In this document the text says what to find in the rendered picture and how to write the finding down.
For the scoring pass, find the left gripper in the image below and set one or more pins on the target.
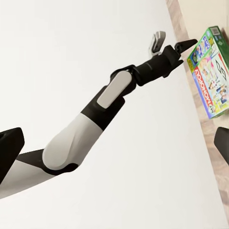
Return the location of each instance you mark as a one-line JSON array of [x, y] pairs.
[[170, 58]]

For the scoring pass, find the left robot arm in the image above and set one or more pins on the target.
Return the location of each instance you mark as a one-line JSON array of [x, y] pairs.
[[67, 150]]

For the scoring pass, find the board game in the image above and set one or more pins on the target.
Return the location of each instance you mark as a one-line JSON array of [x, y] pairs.
[[209, 65]]

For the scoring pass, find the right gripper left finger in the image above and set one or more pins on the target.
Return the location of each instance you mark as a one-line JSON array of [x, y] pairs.
[[11, 143]]

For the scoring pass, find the bed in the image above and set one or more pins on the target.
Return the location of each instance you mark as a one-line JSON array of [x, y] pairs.
[[198, 16]]

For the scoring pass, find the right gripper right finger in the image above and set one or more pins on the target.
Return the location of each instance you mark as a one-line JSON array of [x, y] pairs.
[[221, 141]]

